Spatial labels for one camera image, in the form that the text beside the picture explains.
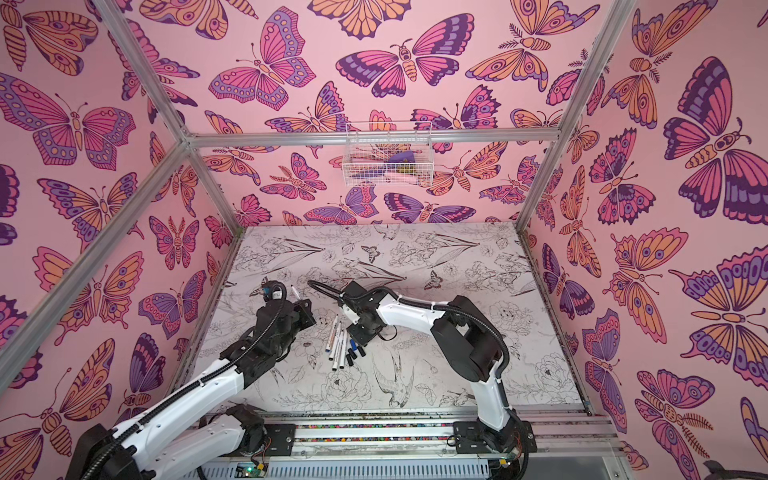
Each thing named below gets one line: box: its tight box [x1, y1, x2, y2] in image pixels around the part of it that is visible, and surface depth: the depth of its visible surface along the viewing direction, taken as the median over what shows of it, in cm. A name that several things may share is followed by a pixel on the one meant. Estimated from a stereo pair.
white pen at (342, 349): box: [339, 329, 347, 369], surface depth 89 cm
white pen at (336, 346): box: [332, 321, 342, 371], surface depth 91 cm
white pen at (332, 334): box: [325, 314, 339, 353], surface depth 92 cm
